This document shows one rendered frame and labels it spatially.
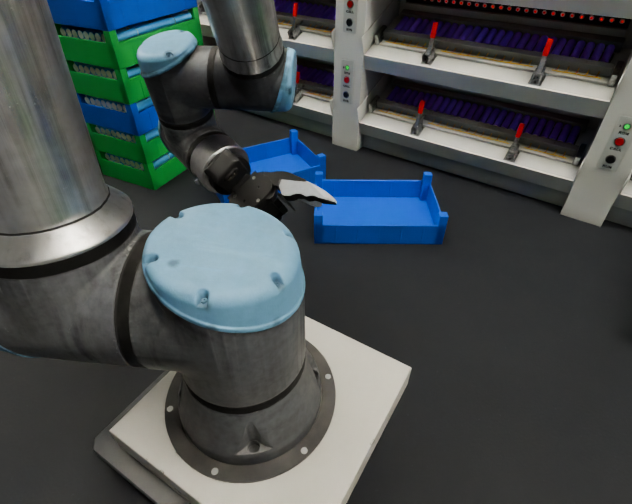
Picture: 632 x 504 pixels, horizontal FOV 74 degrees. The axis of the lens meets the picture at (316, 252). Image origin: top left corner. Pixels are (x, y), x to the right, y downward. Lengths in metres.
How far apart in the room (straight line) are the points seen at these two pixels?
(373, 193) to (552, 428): 0.68
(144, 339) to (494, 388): 0.57
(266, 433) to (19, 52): 0.43
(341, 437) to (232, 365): 0.21
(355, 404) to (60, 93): 0.48
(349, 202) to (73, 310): 0.80
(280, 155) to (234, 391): 0.98
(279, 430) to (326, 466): 0.07
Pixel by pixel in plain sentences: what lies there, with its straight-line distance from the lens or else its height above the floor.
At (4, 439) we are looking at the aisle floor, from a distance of 0.83.
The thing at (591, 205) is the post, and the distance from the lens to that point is 1.23.
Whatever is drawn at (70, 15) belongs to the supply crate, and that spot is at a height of 0.42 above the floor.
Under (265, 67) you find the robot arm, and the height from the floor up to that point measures 0.45.
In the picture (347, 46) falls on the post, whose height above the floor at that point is 0.30.
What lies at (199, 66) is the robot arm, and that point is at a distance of 0.68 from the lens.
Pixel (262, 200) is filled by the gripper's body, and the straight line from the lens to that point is 0.63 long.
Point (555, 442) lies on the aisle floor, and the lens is 0.78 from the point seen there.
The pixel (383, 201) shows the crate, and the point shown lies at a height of 0.00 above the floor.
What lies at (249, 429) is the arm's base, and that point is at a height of 0.15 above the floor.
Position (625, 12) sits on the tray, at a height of 0.45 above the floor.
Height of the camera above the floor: 0.62
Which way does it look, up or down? 40 degrees down
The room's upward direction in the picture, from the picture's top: straight up
